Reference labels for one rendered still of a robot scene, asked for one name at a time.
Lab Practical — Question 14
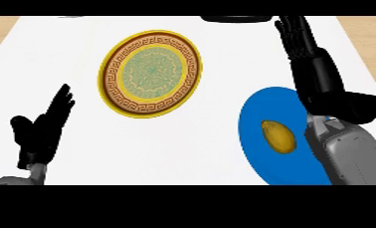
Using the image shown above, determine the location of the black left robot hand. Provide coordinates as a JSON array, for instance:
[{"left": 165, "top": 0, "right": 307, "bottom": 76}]
[{"left": 9, "top": 83, "right": 78, "bottom": 170}]

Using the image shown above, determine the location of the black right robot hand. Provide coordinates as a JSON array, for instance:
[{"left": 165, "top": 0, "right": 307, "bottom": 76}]
[{"left": 273, "top": 15, "right": 376, "bottom": 125}]

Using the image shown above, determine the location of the blue plate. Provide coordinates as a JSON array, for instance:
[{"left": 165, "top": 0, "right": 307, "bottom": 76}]
[{"left": 238, "top": 86, "right": 335, "bottom": 186}]

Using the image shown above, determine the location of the yellow lemon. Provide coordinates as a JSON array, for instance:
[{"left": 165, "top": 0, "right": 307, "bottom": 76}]
[{"left": 260, "top": 119, "right": 298, "bottom": 155}]

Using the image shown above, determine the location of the yellow brown patterned plate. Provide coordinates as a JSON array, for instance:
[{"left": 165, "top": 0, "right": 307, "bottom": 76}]
[{"left": 97, "top": 29, "right": 204, "bottom": 119}]

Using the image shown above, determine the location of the black rounded object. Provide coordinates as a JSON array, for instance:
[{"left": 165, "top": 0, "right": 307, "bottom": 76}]
[{"left": 199, "top": 15, "right": 273, "bottom": 24}]

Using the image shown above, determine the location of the white placemat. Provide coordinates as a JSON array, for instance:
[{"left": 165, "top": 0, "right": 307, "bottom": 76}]
[{"left": 0, "top": 15, "right": 376, "bottom": 186}]

